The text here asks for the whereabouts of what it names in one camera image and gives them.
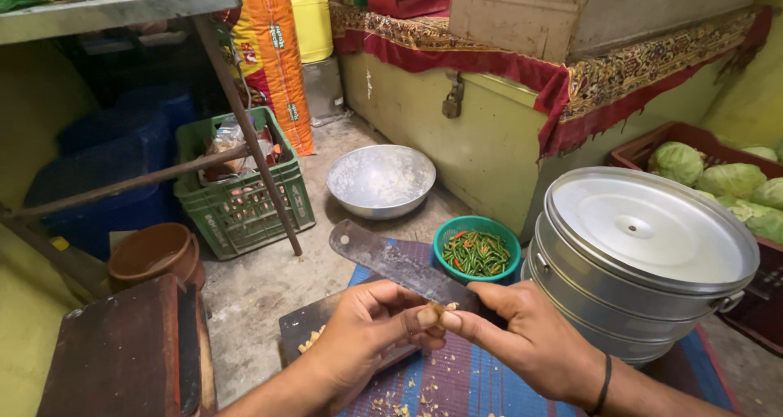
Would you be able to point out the person's right hand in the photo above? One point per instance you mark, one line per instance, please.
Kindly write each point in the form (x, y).
(532, 343)

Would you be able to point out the person's left hand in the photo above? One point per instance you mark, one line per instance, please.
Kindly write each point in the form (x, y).
(361, 337)

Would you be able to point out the dark metal cleaver knife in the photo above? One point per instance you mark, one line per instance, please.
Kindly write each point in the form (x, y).
(391, 261)

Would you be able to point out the small ginger piece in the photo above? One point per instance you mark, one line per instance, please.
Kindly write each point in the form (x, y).
(441, 310)

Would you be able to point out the pile of chopped ginger bits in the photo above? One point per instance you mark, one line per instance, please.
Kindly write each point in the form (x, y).
(311, 339)

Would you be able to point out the dark wooden cutting board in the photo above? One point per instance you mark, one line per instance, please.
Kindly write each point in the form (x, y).
(306, 322)

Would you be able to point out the blue striped woven mat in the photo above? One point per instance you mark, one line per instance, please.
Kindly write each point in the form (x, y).
(477, 386)

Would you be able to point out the black wristband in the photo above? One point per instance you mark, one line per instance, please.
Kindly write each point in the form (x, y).
(604, 383)

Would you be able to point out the scattered peel scraps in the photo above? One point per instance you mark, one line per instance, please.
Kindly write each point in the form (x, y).
(422, 398)

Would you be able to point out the heap of green chilies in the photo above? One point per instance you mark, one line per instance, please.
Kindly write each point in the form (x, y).
(477, 255)

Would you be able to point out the teal plastic basket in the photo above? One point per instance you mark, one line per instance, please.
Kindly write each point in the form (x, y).
(449, 227)

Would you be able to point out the aluminium steamer pot with lid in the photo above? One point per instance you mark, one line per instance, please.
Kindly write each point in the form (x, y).
(642, 246)

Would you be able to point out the steel mixing bowl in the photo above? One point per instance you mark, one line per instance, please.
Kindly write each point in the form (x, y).
(379, 181)

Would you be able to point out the green plastic crate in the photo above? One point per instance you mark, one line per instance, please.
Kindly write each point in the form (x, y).
(244, 221)

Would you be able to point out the pale green metal trunk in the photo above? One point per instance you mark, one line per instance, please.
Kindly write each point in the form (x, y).
(489, 148)

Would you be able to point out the brown plastic bucket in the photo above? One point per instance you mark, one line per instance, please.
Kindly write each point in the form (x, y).
(156, 255)

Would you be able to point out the green cabbage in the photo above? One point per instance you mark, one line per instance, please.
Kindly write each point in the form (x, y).
(758, 218)
(761, 153)
(731, 180)
(676, 163)
(771, 194)

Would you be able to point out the clear plastic bags of goods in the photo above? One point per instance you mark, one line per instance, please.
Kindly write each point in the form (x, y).
(229, 145)

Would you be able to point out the dark red plastic crate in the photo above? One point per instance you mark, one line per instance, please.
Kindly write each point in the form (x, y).
(764, 307)

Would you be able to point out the dark brown wooden stool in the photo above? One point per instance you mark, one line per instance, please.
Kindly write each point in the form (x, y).
(122, 350)

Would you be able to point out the square steel tin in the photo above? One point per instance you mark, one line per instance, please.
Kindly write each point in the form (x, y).
(323, 90)

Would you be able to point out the metal padlock latch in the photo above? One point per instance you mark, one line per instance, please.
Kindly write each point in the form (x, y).
(453, 102)

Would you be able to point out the red patterned cloth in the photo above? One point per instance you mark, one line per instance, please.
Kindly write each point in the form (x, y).
(587, 80)

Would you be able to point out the orange woven sack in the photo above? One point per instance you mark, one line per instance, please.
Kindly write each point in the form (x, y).
(275, 68)

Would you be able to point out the blue plastic barrel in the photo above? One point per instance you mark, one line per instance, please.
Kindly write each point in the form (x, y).
(110, 160)

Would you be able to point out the yellow plastic jerry can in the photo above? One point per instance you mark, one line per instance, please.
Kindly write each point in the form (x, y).
(312, 25)

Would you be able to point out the large cardboard box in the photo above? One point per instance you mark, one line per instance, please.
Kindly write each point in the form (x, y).
(520, 13)

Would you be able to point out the grey metal table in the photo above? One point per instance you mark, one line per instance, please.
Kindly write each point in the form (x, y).
(122, 7)

